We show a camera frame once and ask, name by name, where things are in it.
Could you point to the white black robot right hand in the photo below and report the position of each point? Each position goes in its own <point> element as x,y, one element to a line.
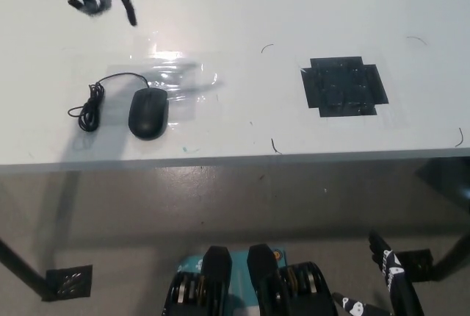
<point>393,272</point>

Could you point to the black table frame bracket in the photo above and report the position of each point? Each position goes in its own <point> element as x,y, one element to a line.
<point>448,180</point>

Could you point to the grey translucent plastic sheet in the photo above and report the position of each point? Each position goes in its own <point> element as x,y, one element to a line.
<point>181,108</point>

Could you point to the black computer mouse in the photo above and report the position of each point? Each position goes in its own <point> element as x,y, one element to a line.
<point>147,114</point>

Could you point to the black table leg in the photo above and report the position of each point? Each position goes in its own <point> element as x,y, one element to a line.
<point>455,257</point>
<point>22,264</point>

